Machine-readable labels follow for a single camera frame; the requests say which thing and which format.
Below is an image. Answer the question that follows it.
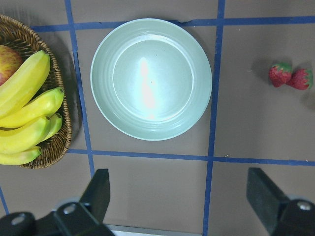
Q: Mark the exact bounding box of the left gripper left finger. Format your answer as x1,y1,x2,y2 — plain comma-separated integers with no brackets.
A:
79,169,110,223

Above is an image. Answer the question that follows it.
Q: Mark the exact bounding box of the yellow banana bunch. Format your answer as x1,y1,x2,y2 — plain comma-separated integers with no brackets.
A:
0,51,51,166

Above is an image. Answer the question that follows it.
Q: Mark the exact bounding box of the red yellow apple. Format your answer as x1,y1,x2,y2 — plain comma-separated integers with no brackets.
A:
0,45,23,85

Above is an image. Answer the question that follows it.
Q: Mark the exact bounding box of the brown wicker basket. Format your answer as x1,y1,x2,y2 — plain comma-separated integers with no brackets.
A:
0,15,72,169

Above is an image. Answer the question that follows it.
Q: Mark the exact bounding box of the light green plate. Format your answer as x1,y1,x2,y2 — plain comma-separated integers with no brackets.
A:
90,18,212,141

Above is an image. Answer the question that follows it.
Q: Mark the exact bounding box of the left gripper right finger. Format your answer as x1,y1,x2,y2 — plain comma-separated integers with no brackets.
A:
246,167,290,235

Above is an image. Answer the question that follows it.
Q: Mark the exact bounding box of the red strawberry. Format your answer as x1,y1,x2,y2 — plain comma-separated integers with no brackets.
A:
268,62,293,88
286,68,313,90

